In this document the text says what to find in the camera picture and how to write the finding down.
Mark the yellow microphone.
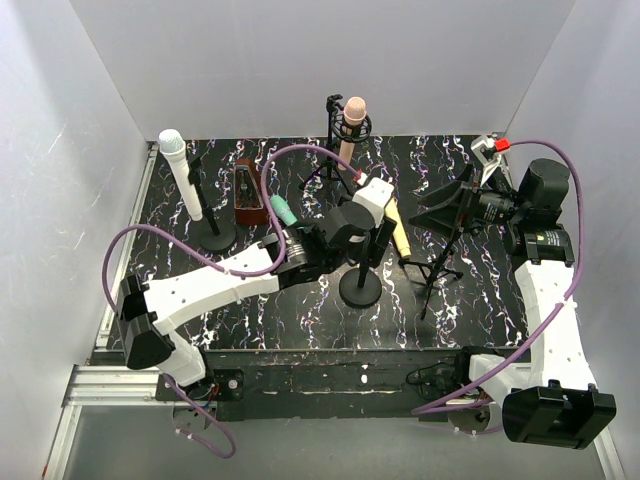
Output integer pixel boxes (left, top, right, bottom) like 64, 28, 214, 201
385, 198, 411, 259

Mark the black round-base clip stand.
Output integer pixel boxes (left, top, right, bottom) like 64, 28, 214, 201
188, 156, 237, 254
339, 235, 382, 309

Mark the black tripod clip stand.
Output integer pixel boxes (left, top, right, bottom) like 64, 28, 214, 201
399, 222, 481, 320

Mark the mint green microphone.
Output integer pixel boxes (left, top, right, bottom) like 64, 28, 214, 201
270, 195, 299, 229

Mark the pink microphone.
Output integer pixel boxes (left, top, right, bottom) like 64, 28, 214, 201
339, 96, 367, 164

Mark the white microphone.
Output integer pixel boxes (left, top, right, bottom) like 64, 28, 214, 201
158, 129, 203, 221

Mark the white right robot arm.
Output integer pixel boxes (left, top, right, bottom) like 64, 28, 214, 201
409, 158, 617, 450

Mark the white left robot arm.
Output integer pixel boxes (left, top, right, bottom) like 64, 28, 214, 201
114, 201, 396, 392

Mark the brown wooden metronome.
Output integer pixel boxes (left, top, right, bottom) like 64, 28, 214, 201
234, 158, 269, 226

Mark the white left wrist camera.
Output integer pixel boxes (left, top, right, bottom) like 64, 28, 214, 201
352, 173, 394, 226

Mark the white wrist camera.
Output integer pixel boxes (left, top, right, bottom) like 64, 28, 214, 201
352, 173, 394, 226
471, 135, 512, 190

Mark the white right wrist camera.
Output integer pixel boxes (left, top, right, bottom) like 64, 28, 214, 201
471, 135, 512, 190

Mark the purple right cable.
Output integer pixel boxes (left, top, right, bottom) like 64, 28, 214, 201
410, 139, 586, 435

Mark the black tripod shock-mount stand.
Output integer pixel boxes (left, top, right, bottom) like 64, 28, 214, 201
298, 94, 372, 197

